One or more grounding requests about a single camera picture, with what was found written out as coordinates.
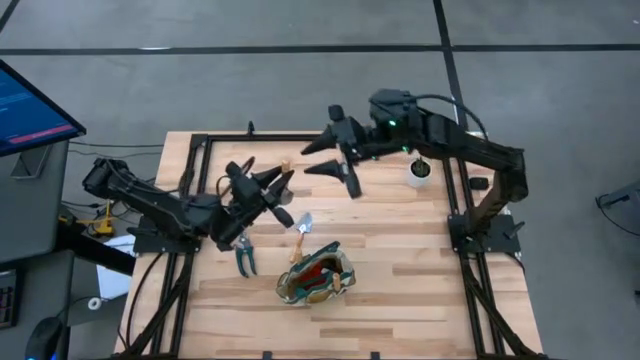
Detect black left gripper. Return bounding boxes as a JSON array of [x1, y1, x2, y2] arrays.
[[214, 160, 296, 251]]

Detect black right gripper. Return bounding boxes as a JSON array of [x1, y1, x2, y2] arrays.
[[300, 103, 376, 200]]

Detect green-handled pruning shears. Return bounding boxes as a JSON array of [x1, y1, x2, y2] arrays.
[[233, 230, 258, 279]]

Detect green beige gardening bag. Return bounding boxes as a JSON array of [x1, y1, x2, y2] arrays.
[[275, 240, 357, 305]]

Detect white potted succulent plant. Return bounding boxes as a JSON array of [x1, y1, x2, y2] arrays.
[[404, 155, 434, 189]]

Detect red cloth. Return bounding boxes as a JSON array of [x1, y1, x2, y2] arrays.
[[298, 262, 334, 291]]

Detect yellow clamp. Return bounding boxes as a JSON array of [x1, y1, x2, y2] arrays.
[[58, 199, 116, 238]]

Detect white paper sheet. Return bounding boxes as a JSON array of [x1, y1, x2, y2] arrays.
[[95, 233, 139, 300]]

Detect black desk leg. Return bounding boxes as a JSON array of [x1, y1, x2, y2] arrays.
[[54, 222, 136, 276]]

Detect grey cart top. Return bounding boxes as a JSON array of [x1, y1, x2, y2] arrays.
[[0, 139, 71, 264]]

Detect blue computer monitor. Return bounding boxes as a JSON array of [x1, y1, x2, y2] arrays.
[[0, 58, 87, 159]]

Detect black computer mouse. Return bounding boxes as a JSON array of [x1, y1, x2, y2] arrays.
[[24, 316, 65, 360]]

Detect black keyboard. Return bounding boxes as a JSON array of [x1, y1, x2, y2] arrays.
[[0, 269, 21, 330]]

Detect grey floor stand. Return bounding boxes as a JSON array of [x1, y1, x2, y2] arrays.
[[594, 179, 640, 239]]

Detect black aluminium rig frame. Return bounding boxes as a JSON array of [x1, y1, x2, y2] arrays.
[[115, 119, 547, 360]]

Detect black floor cable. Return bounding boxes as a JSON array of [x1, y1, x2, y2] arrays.
[[67, 149, 164, 160]]

